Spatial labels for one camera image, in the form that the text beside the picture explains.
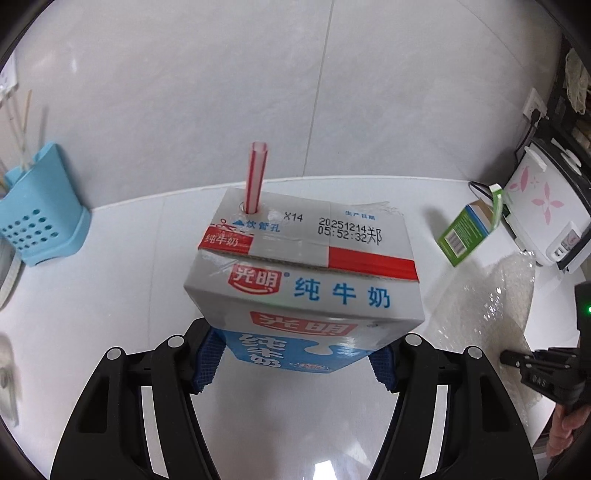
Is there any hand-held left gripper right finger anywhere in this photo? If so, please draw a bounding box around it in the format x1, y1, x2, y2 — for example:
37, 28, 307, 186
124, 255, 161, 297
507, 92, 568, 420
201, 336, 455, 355
367, 335, 548, 480

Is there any green and white carton box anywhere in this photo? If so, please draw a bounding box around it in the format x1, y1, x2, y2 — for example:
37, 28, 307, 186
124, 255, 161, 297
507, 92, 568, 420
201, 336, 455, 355
437, 183, 507, 269

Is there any clear bubble wrap sheet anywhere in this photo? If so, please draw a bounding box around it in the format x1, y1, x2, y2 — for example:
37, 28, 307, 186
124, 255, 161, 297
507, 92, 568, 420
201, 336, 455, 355
424, 251, 537, 418

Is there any red striped drinking straw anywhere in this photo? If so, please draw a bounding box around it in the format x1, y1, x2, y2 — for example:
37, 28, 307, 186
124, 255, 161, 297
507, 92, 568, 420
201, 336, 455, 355
243, 141, 270, 214

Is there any pale mesh bag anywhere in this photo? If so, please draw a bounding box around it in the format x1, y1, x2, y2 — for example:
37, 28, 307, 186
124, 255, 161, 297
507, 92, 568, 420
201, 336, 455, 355
564, 48, 591, 117

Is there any black storage rack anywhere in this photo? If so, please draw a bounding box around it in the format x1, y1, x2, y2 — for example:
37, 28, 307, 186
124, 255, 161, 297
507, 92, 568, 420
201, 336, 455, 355
549, 36, 591, 155

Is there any white plate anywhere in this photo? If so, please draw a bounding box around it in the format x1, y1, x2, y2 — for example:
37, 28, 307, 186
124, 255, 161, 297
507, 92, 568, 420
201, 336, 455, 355
0, 244, 25, 311

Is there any white wall socket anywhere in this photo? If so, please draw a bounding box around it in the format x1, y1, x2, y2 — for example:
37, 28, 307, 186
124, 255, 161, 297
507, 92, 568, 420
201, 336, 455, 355
522, 89, 548, 123

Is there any person's right hand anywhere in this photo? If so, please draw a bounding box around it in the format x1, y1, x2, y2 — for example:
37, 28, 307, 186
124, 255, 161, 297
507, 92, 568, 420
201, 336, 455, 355
549, 401, 591, 459

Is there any wooden chopstick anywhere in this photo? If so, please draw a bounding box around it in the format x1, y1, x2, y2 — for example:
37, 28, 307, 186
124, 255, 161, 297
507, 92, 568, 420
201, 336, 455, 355
18, 89, 33, 169

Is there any white flowered rice cooker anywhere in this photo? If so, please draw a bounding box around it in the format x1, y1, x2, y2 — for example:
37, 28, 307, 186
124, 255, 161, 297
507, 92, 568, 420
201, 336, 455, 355
501, 137, 591, 274

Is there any blue and white milk carton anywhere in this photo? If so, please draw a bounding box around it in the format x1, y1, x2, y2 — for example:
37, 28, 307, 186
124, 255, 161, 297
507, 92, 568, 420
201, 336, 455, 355
182, 185, 426, 376

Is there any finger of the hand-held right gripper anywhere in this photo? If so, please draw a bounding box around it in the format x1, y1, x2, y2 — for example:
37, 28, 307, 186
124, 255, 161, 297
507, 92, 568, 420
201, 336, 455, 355
501, 350, 579, 408
531, 348, 579, 370

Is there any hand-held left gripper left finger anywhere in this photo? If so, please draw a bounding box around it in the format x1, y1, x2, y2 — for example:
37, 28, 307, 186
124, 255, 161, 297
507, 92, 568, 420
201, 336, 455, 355
50, 318, 227, 480

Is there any blue perforated utensil holder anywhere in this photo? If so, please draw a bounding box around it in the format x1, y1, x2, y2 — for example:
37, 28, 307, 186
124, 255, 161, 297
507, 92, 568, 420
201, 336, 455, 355
0, 141, 92, 268

